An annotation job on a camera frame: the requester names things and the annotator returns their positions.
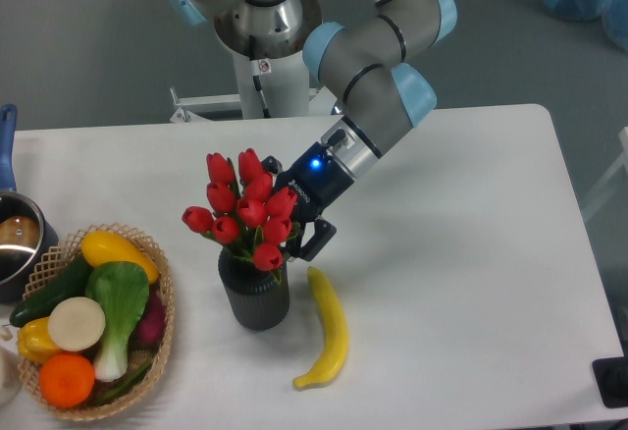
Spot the woven wicker basket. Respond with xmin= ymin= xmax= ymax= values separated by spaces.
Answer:
xmin=18 ymin=224 xmax=175 ymax=422

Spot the black device at table edge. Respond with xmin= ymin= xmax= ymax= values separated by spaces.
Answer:
xmin=592 ymin=356 xmax=627 ymax=408

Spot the blue handled saucepan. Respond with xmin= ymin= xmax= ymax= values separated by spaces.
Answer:
xmin=1 ymin=104 xmax=58 ymax=303

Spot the white round radish slice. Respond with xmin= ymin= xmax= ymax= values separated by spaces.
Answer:
xmin=47 ymin=296 xmax=105 ymax=351

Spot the yellow squash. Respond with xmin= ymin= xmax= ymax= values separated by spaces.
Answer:
xmin=80 ymin=231 xmax=160 ymax=285

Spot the orange fruit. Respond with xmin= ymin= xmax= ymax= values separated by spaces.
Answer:
xmin=38 ymin=352 xmax=95 ymax=408

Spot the yellow banana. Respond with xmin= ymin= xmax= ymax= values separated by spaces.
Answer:
xmin=292 ymin=266 xmax=349 ymax=391

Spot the dark green cucumber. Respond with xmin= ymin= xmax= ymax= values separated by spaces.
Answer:
xmin=9 ymin=254 xmax=92 ymax=328

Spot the dark grey ribbed vase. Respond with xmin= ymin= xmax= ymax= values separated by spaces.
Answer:
xmin=218 ymin=249 xmax=290 ymax=331

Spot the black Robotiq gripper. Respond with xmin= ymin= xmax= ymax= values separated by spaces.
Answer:
xmin=261 ymin=142 xmax=354 ymax=261

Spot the white plate at left edge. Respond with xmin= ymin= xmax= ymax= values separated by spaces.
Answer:
xmin=0 ymin=348 xmax=22 ymax=405

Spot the white frame at right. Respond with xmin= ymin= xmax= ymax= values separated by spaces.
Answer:
xmin=581 ymin=127 xmax=627 ymax=223

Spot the red tulip bouquet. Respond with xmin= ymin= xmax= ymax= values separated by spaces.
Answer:
xmin=182 ymin=148 xmax=300 ymax=281

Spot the green bok choy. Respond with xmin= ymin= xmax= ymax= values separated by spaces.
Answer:
xmin=85 ymin=261 xmax=149 ymax=382

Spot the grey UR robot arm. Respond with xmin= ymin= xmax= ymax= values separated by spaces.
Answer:
xmin=170 ymin=0 xmax=457 ymax=260

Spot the yellow bell pepper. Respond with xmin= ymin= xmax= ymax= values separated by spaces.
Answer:
xmin=18 ymin=317 xmax=62 ymax=364

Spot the purple sweet potato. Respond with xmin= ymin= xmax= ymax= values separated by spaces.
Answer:
xmin=135 ymin=290 xmax=166 ymax=346

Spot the green bean pod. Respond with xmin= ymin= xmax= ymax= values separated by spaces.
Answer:
xmin=92 ymin=361 xmax=152 ymax=406

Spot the small garlic piece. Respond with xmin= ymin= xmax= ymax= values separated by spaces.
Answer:
xmin=0 ymin=325 xmax=13 ymax=342

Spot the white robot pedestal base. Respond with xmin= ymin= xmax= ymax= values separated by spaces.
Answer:
xmin=171 ymin=0 xmax=322 ymax=122

